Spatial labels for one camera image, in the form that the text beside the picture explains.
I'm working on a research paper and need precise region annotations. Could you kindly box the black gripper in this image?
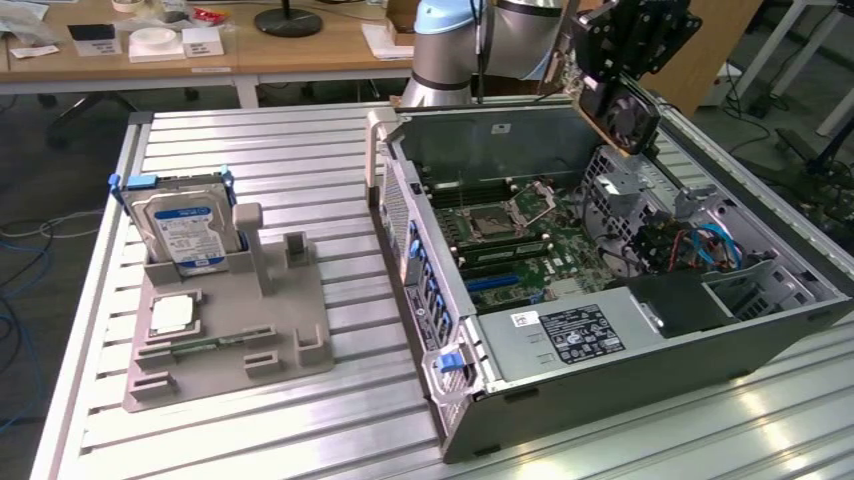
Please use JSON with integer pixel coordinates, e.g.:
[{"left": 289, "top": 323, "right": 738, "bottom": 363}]
[{"left": 572, "top": 0, "right": 704, "bottom": 84}]

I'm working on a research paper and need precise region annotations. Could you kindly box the black cooling fan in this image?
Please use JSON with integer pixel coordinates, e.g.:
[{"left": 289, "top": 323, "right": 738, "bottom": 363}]
[{"left": 577, "top": 74, "right": 664, "bottom": 157}]

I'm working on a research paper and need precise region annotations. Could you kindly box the wooden cabinet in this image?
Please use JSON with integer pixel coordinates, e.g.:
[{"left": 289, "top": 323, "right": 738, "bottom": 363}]
[{"left": 640, "top": 0, "right": 766, "bottom": 117}]

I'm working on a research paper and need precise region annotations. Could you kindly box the silver disk bay cage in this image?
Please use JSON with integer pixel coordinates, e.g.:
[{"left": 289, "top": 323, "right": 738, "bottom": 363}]
[{"left": 578, "top": 145, "right": 669, "bottom": 236}]

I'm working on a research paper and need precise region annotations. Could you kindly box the small cardboard box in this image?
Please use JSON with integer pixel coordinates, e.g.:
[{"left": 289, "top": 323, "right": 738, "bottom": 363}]
[{"left": 386, "top": 0, "right": 422, "bottom": 35}]

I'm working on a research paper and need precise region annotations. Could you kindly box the black stand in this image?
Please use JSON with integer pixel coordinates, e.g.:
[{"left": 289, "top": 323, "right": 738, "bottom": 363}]
[{"left": 773, "top": 94, "right": 854, "bottom": 186}]

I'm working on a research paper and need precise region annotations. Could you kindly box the metal socket cover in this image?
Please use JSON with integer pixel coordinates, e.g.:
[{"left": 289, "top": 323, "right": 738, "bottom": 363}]
[{"left": 508, "top": 180, "right": 560, "bottom": 217}]

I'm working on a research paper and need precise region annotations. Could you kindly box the white paper stack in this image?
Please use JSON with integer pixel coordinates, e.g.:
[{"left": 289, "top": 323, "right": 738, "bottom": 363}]
[{"left": 361, "top": 22, "right": 417, "bottom": 61}]

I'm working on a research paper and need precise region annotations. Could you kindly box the black RAM slot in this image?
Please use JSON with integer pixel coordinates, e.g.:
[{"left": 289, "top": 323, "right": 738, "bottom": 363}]
[{"left": 431, "top": 180, "right": 510, "bottom": 207}]

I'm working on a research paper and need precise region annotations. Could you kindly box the black power connector bundle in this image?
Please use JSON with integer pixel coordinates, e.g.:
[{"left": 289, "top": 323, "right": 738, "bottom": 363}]
[{"left": 630, "top": 224, "right": 677, "bottom": 275}]

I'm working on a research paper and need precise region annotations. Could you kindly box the CPU socket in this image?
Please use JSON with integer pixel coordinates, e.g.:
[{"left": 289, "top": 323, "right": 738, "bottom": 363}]
[{"left": 466, "top": 205, "right": 521, "bottom": 242}]

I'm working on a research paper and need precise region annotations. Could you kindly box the wooden desk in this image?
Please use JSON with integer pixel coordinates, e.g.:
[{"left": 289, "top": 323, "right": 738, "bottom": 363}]
[{"left": 0, "top": 0, "right": 429, "bottom": 109}]

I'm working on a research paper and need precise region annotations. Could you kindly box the black round lamp base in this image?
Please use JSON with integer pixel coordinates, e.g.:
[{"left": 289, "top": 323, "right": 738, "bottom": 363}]
[{"left": 253, "top": 0, "right": 326, "bottom": 39}]

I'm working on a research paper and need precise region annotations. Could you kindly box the blue expansion slot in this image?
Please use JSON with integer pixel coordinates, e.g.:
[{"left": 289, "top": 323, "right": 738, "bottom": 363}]
[{"left": 465, "top": 273, "right": 524, "bottom": 295}]

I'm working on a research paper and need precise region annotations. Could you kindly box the grey power supply unit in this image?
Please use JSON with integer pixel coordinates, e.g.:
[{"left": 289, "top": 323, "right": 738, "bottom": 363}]
[{"left": 474, "top": 287, "right": 669, "bottom": 386}]

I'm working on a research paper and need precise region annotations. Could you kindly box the white labelled box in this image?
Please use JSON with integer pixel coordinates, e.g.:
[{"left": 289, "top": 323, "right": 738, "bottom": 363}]
[{"left": 181, "top": 27, "right": 226, "bottom": 58}]

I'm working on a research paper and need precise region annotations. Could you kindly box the open grey PC case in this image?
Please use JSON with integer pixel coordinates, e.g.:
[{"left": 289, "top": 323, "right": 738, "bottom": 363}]
[{"left": 365, "top": 97, "right": 854, "bottom": 464}]

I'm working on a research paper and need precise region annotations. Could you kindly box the hard disk with blue caddy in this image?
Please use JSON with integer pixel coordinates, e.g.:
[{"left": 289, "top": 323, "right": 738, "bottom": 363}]
[{"left": 107, "top": 169, "right": 253, "bottom": 279}]

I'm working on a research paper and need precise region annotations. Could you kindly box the grey parts rack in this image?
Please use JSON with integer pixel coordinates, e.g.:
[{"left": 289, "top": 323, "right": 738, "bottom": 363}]
[{"left": 123, "top": 202, "right": 339, "bottom": 414}]

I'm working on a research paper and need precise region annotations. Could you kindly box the black and white box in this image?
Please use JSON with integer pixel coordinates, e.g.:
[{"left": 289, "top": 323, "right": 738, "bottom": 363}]
[{"left": 67, "top": 23, "right": 125, "bottom": 58}]

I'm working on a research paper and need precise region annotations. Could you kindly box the black chair base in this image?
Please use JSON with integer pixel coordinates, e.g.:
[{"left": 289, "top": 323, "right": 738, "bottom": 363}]
[{"left": 36, "top": 89, "right": 202, "bottom": 149}]

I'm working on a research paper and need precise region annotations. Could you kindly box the silver CPU chip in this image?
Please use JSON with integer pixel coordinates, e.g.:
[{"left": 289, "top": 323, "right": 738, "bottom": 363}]
[{"left": 150, "top": 296, "right": 199, "bottom": 336}]

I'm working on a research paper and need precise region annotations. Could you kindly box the clear plastic bag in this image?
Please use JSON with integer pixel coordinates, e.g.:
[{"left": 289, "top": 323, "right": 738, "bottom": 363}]
[{"left": 0, "top": 0, "right": 59, "bottom": 47}]

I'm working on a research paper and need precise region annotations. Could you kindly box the white desk frame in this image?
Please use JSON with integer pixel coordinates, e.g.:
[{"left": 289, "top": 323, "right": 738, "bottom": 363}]
[{"left": 730, "top": 0, "right": 854, "bottom": 137}]

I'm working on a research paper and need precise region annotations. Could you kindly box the blue wire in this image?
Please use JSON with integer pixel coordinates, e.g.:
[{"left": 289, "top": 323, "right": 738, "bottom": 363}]
[{"left": 692, "top": 223, "right": 746, "bottom": 274}]

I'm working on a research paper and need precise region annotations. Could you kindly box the orange wire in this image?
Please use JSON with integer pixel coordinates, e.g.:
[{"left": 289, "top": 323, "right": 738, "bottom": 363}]
[{"left": 669, "top": 227, "right": 693, "bottom": 274}]

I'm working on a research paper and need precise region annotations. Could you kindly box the white floor cable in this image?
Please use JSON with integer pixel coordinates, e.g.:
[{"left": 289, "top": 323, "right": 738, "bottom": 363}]
[{"left": 0, "top": 207, "right": 109, "bottom": 240}]

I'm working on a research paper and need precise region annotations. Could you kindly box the blue floor cable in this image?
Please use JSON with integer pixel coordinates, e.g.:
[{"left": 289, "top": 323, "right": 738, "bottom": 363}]
[{"left": 0, "top": 238, "right": 62, "bottom": 436}]

